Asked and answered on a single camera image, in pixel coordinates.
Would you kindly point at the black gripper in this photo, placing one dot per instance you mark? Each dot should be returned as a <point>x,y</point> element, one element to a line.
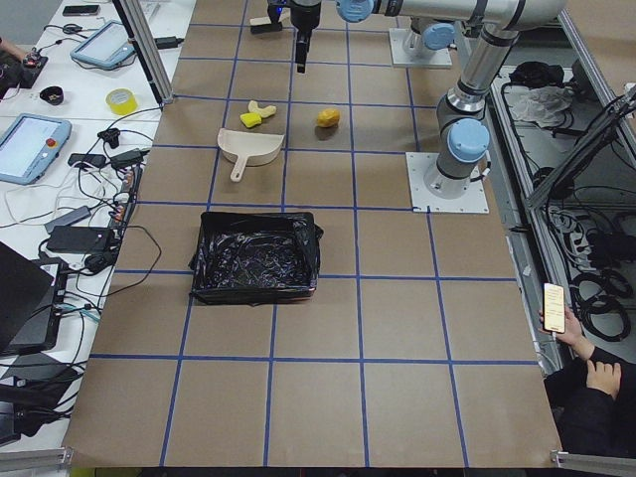
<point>303,14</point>

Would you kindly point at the beige hand brush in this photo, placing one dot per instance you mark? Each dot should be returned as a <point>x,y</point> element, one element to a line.
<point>263,25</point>

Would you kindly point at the brown potato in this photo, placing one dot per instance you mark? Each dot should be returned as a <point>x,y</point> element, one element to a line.
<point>328,117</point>

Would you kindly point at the yellow sponge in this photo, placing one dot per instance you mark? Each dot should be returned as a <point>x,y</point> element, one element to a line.
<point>250,119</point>

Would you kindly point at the beige plastic dustpan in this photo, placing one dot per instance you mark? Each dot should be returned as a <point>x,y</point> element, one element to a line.
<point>248,149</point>

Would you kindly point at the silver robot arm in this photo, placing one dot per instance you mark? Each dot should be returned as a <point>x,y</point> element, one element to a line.
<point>427,36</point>
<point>463,139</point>

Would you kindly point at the bin with black liner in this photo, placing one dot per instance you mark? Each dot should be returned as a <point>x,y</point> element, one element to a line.
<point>253,259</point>

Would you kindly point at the person hand holding phone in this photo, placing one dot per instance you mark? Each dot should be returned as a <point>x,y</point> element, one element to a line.
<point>573,336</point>

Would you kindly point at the person resting hand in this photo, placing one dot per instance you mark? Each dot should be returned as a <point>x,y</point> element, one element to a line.
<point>604,377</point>

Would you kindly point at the black power adapter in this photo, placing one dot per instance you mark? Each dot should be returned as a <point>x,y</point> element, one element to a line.
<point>165,43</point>

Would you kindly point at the yellow tape roll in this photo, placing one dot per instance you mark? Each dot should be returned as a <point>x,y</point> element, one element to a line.
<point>121,101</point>

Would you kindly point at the blue teach pendant upper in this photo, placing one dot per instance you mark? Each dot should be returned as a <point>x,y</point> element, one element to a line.
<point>106,48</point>

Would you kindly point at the blue teach pendant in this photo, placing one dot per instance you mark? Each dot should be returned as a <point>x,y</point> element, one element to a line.
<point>30,145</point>
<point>106,48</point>

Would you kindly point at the black small bowl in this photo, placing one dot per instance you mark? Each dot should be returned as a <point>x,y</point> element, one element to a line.
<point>53,95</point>

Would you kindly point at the blue teach pendant lower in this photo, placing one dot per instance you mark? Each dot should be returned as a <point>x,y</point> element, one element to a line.
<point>30,145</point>

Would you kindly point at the black power brick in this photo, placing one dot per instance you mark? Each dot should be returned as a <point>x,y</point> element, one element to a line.
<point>70,239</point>

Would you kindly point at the smartphone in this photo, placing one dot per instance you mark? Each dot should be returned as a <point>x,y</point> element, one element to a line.
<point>553,310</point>

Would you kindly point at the black laptop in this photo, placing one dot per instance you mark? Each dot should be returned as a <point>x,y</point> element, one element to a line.
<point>32,295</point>

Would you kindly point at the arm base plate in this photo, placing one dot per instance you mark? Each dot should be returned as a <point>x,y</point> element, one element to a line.
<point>401,58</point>
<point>431,192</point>

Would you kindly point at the aluminium frame post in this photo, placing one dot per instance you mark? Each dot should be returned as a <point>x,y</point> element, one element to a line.
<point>140,36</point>

